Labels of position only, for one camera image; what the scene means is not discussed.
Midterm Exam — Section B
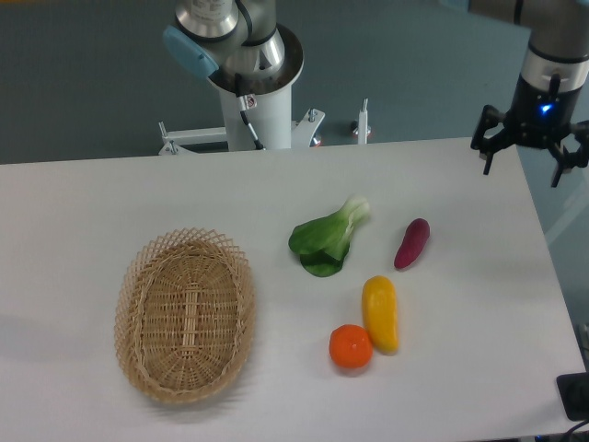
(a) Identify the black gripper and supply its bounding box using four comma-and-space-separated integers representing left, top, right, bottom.
469, 72, 589, 188

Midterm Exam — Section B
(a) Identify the yellow mango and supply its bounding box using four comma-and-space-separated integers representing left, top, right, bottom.
362, 275, 399, 354

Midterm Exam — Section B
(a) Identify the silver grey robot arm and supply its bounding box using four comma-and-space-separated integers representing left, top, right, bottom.
162, 1, 588, 177

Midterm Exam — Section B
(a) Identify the purple sweet potato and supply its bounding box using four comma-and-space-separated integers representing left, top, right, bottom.
394, 218, 431, 270

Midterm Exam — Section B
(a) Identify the green bok choy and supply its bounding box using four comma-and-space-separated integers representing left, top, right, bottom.
288, 196, 371, 277

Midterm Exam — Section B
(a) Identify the black device at table edge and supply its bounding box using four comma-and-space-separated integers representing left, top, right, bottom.
556, 372, 588, 421

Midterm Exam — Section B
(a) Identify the orange tangerine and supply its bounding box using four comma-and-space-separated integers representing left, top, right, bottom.
329, 324, 373, 369

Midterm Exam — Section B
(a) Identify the woven wicker basket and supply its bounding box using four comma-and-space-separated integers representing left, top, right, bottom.
114, 228, 256, 404

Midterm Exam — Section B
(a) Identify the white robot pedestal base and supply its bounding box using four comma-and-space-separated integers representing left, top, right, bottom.
157, 22, 373, 157

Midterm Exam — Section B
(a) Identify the black cable on pedestal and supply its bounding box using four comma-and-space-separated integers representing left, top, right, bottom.
233, 72, 266, 151

